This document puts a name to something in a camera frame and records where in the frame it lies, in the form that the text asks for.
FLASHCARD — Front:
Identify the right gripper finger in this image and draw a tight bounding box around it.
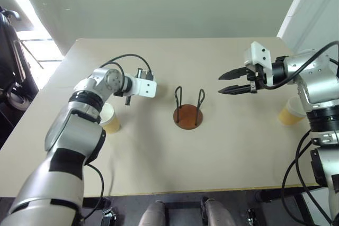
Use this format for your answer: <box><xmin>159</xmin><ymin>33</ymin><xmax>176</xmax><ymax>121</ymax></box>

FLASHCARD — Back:
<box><xmin>217</xmin><ymin>84</ymin><xmax>252</xmax><ymax>95</ymax></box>
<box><xmin>218</xmin><ymin>67</ymin><xmax>249</xmax><ymax>80</ymax></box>

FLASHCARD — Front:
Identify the black metal clamp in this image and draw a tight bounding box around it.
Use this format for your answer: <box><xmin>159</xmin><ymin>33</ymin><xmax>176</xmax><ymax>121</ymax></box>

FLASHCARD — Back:
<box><xmin>101</xmin><ymin>207</ymin><xmax>118</xmax><ymax>226</ymax></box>
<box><xmin>247</xmin><ymin>208</ymin><xmax>260</xmax><ymax>226</ymax></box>

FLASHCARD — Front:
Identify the wire cup holder wooden base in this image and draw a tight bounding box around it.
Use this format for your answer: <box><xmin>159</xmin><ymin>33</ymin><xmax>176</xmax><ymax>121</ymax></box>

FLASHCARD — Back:
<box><xmin>173</xmin><ymin>85</ymin><xmax>206</xmax><ymax>131</ymax></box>

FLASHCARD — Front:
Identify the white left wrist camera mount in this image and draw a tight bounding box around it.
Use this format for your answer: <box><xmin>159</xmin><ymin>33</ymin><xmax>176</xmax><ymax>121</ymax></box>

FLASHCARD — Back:
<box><xmin>131</xmin><ymin>76</ymin><xmax>157</xmax><ymax>98</ymax></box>

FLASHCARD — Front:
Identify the black left arm lower cable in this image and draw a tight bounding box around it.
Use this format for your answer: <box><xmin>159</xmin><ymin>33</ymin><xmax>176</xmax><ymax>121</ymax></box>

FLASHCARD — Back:
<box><xmin>82</xmin><ymin>162</ymin><xmax>105</xmax><ymax>220</ymax></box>

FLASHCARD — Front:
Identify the grey rounded shape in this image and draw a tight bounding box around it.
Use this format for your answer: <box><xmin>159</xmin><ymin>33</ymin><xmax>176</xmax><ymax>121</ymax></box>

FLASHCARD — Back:
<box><xmin>138</xmin><ymin>200</ymin><xmax>166</xmax><ymax>226</ymax></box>
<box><xmin>204</xmin><ymin>197</ymin><xmax>237</xmax><ymax>226</ymax></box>

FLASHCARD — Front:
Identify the white partition panel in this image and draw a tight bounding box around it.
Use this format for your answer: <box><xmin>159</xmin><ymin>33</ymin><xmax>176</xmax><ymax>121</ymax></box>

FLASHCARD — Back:
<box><xmin>276</xmin><ymin>0</ymin><xmax>339</xmax><ymax>53</ymax></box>

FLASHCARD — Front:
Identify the yellow paper cup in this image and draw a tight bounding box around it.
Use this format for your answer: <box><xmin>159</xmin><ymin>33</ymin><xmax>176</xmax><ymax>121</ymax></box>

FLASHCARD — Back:
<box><xmin>277</xmin><ymin>96</ymin><xmax>307</xmax><ymax>126</ymax></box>
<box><xmin>98</xmin><ymin>102</ymin><xmax>122</xmax><ymax>135</ymax></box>

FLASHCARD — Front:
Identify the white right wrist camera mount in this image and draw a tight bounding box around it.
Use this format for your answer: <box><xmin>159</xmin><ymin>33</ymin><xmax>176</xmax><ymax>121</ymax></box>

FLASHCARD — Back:
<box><xmin>243</xmin><ymin>41</ymin><xmax>274</xmax><ymax>87</ymax></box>

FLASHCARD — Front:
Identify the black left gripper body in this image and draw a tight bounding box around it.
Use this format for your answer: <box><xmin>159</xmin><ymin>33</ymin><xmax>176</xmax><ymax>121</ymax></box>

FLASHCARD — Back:
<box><xmin>136</xmin><ymin>68</ymin><xmax>155</xmax><ymax>82</ymax></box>

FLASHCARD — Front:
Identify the black table frame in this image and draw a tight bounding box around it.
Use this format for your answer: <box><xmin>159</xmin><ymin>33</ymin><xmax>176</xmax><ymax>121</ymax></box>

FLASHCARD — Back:
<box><xmin>253</xmin><ymin>185</ymin><xmax>327</xmax><ymax>203</ymax></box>

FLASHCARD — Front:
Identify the black arm wrist cable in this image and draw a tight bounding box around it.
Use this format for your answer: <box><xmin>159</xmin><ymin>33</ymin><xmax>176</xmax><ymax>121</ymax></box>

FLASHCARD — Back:
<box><xmin>99</xmin><ymin>53</ymin><xmax>155</xmax><ymax>81</ymax></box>
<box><xmin>261</xmin><ymin>40</ymin><xmax>339</xmax><ymax>89</ymax></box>

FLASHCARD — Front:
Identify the black right arm lower cable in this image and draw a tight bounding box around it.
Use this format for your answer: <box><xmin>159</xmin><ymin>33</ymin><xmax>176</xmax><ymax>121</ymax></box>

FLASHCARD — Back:
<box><xmin>281</xmin><ymin>130</ymin><xmax>333</xmax><ymax>224</ymax></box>

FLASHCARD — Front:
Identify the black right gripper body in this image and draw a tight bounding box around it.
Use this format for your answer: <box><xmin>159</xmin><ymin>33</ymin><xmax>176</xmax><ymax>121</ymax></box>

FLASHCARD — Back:
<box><xmin>245</xmin><ymin>62</ymin><xmax>267</xmax><ymax>95</ymax></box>

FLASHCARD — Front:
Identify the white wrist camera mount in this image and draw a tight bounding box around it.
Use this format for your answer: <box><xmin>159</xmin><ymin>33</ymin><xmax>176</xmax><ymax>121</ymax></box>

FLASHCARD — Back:
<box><xmin>131</xmin><ymin>76</ymin><xmax>157</xmax><ymax>98</ymax></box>
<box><xmin>243</xmin><ymin>41</ymin><xmax>274</xmax><ymax>87</ymax></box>

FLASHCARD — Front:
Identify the black right arm wrist cable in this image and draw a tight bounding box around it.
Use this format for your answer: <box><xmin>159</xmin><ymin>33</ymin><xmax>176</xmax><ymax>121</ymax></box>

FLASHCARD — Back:
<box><xmin>261</xmin><ymin>40</ymin><xmax>339</xmax><ymax>89</ymax></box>

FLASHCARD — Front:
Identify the black left arm wrist cable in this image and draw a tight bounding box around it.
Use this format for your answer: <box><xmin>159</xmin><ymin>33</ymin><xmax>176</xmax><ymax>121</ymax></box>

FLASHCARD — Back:
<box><xmin>99</xmin><ymin>53</ymin><xmax>155</xmax><ymax>81</ymax></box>

